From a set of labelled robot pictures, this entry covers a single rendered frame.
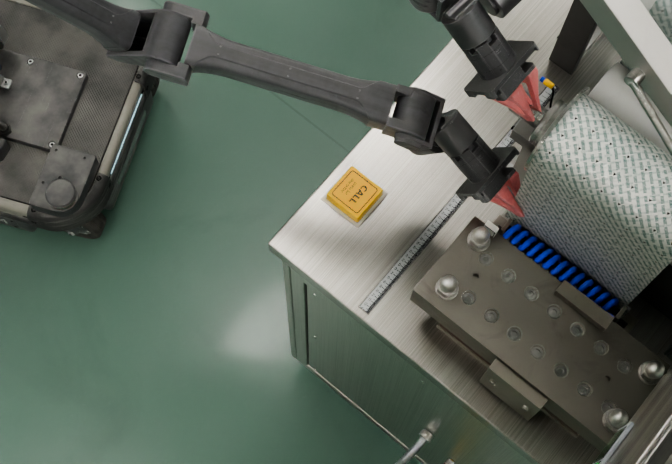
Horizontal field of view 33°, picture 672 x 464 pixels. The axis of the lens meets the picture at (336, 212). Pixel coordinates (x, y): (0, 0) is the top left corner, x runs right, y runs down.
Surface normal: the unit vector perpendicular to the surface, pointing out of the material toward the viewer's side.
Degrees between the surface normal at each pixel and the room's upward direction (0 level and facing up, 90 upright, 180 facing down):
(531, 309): 0
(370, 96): 12
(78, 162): 0
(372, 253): 0
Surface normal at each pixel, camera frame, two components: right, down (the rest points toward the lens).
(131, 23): 0.71, 0.09
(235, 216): 0.02, -0.33
